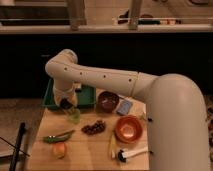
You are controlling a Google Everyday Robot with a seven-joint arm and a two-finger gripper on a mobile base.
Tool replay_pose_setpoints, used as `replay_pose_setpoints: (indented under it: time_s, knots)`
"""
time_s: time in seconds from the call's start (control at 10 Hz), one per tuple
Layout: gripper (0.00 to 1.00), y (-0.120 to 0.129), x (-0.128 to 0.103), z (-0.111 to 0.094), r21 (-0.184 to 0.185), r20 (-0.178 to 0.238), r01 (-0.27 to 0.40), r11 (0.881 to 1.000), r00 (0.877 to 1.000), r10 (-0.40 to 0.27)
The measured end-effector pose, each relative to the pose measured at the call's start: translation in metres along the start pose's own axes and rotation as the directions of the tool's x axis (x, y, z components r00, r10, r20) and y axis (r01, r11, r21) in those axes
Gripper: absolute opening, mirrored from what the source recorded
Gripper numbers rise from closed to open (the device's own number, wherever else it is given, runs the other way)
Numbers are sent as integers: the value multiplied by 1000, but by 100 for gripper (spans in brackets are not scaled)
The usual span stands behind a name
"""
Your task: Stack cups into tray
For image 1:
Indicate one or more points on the bunch of dark grapes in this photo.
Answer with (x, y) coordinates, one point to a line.
(98, 127)

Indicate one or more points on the blue sponge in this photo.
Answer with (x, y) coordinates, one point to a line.
(124, 107)

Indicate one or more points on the dark brown bowl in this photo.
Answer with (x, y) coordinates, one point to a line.
(107, 101)

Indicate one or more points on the white black handled brush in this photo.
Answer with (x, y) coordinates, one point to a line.
(123, 155)

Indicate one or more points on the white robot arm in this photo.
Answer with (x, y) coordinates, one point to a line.
(177, 127)

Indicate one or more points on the black tripod stand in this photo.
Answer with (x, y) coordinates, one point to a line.
(17, 147)

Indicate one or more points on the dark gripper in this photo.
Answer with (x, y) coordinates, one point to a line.
(65, 104)

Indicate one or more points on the orange peach toy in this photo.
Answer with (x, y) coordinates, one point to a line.
(59, 150)

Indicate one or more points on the green plastic tray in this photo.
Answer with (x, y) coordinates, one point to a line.
(86, 97)

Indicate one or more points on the orange bowl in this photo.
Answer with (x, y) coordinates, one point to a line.
(128, 129)

